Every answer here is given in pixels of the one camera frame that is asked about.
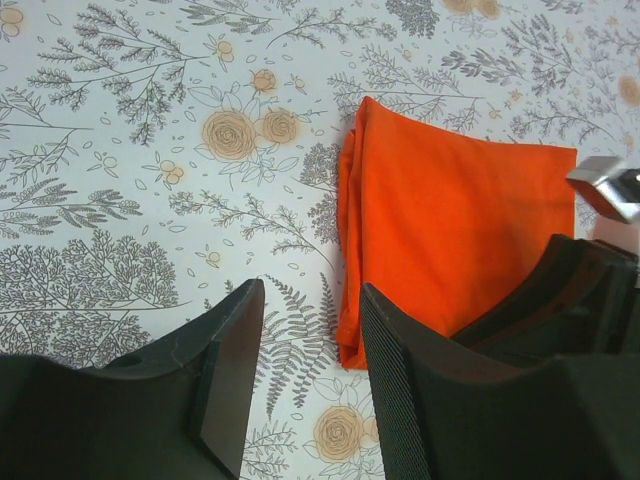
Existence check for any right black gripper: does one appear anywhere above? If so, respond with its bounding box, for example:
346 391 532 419
452 234 639 368

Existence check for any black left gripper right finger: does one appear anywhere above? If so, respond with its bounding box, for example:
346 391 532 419
360 285 639 479

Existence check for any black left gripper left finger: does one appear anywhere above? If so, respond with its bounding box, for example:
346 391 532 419
1 279 264 479

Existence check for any orange t shirt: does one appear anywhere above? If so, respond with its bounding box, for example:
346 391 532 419
336 97 578 370

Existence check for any floral patterned table mat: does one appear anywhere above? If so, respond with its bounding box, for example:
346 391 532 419
1 1 639 479

